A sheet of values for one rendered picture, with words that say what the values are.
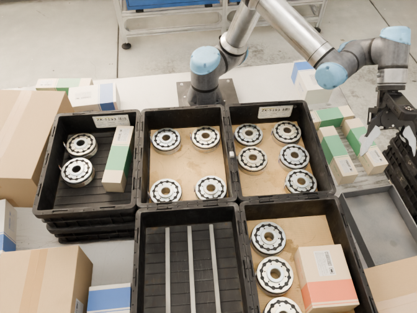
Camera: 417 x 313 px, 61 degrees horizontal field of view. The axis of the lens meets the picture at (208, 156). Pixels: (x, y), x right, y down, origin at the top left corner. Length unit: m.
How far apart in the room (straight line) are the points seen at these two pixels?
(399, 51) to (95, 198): 1.00
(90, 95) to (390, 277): 1.28
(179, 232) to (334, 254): 0.45
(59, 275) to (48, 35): 2.68
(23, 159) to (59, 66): 1.90
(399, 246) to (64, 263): 1.07
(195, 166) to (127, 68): 1.84
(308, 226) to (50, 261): 0.77
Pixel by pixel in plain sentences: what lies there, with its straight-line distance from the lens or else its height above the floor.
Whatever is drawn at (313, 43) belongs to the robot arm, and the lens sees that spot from 1.05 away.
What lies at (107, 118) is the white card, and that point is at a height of 0.90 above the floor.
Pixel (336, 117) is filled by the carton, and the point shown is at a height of 0.76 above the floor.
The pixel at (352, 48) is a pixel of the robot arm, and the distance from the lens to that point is 1.11.
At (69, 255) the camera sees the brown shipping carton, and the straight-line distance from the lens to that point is 1.12.
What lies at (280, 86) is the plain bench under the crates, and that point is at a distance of 1.72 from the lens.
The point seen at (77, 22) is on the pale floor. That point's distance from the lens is 3.60.
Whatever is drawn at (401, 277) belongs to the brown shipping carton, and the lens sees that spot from 1.15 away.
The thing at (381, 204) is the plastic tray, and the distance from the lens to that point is 1.44.
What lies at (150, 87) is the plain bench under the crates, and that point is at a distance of 1.71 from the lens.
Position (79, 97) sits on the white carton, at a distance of 1.60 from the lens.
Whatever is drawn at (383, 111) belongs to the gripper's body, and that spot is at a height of 1.14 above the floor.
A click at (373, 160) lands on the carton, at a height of 0.76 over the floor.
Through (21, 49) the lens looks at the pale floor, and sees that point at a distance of 3.44.
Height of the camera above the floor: 1.84
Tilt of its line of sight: 54 degrees down
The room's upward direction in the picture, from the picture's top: straight up
